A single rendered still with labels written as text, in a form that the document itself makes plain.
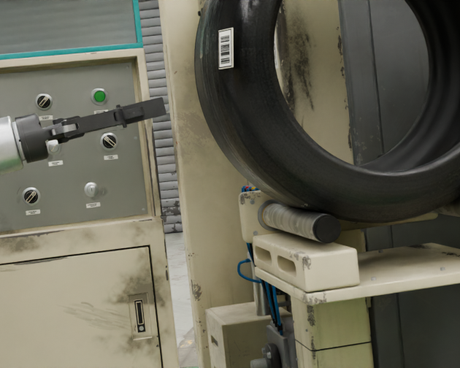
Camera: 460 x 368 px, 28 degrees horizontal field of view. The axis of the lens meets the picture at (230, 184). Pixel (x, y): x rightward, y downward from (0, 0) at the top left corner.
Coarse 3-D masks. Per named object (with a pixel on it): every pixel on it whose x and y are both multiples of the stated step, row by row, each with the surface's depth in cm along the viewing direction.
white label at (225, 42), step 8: (224, 32) 141; (232, 32) 140; (224, 40) 141; (232, 40) 140; (224, 48) 141; (232, 48) 140; (224, 56) 142; (232, 56) 140; (224, 64) 142; (232, 64) 140
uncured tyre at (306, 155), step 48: (240, 0) 142; (432, 0) 174; (240, 48) 141; (432, 48) 175; (240, 96) 142; (432, 96) 175; (240, 144) 146; (288, 144) 142; (432, 144) 175; (288, 192) 147; (336, 192) 145; (384, 192) 146; (432, 192) 148
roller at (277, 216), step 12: (276, 204) 171; (264, 216) 173; (276, 216) 164; (288, 216) 157; (300, 216) 151; (312, 216) 145; (324, 216) 142; (276, 228) 169; (288, 228) 157; (300, 228) 149; (312, 228) 142; (324, 228) 142; (336, 228) 142; (324, 240) 142
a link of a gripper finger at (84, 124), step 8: (104, 112) 144; (112, 112) 144; (64, 120) 141; (72, 120) 141; (80, 120) 142; (88, 120) 142; (96, 120) 143; (104, 120) 144; (112, 120) 144; (120, 120) 145; (80, 128) 142; (88, 128) 142; (96, 128) 143
